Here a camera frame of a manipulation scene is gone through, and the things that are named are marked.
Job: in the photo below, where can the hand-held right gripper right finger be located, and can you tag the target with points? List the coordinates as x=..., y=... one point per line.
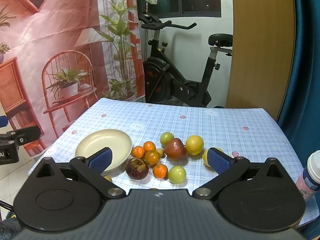
x=218, y=161

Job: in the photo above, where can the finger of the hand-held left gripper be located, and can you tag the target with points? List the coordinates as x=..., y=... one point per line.
x=27, y=133
x=3, y=122

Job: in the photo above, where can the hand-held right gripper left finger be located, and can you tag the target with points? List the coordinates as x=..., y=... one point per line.
x=101, y=161

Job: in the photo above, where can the yellow lemon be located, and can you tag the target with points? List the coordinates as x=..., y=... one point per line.
x=195, y=143
x=205, y=157

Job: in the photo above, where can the cream round plate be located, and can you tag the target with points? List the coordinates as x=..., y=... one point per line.
x=105, y=140

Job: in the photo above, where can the purple mangosteen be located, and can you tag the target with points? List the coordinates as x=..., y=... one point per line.
x=137, y=171

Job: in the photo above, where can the green round fruit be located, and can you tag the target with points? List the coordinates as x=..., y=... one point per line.
x=167, y=138
x=177, y=175

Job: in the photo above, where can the red apple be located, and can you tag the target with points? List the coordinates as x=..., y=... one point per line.
x=175, y=150

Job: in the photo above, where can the dark orange tangerine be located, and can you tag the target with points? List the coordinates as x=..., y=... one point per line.
x=152, y=158

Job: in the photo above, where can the small yellow fruit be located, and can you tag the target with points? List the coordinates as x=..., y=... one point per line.
x=160, y=152
x=108, y=179

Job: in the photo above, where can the grey fluffy cloth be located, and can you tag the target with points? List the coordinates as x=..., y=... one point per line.
x=8, y=226

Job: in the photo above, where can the black exercise bike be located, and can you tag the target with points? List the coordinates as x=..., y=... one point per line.
x=175, y=80

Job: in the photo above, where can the wooden panel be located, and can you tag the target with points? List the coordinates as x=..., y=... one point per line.
x=262, y=55

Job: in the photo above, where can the printed backdrop cloth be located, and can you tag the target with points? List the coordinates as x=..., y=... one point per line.
x=62, y=17

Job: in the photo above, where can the blue curtain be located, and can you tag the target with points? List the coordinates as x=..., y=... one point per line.
x=307, y=80

